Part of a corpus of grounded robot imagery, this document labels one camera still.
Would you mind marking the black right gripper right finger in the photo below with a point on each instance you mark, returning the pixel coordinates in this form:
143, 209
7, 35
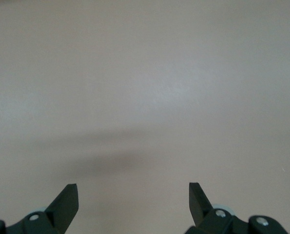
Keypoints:
203, 212

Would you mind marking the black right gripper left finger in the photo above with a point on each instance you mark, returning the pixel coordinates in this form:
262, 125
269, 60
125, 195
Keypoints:
62, 209

